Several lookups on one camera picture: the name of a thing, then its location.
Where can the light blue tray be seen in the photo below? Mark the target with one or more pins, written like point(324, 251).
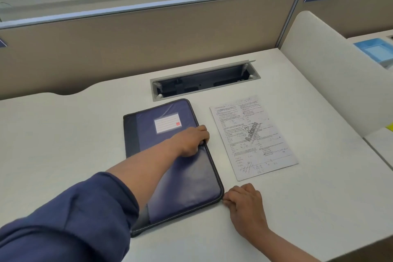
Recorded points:
point(376, 50)

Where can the small blue sign corner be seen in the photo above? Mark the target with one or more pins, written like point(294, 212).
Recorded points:
point(2, 43)

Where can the white side divider panel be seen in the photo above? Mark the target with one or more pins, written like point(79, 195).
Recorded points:
point(334, 71)

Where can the person's right thumb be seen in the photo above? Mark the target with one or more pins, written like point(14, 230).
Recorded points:
point(229, 202)

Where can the beige partition with sign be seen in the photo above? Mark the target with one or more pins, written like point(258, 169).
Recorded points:
point(362, 10)

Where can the person's left hand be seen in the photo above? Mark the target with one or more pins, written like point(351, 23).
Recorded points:
point(187, 143)

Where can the person's left fingers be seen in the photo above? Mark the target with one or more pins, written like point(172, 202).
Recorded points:
point(202, 134)

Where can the printed paper sheet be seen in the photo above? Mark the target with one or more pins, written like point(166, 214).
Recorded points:
point(251, 139)

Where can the navy blue zip folder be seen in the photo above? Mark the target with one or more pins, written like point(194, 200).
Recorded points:
point(184, 179)

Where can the person's left forearm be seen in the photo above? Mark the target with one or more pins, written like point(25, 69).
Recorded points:
point(129, 179)

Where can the person's right forearm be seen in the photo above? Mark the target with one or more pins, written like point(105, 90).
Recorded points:
point(282, 248)

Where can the yellow item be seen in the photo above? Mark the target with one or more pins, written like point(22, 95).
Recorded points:
point(390, 127)

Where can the person's right hand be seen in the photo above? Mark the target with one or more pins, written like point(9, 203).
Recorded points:
point(247, 209)

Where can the long beige desk partition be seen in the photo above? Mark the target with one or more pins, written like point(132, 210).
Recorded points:
point(138, 47)

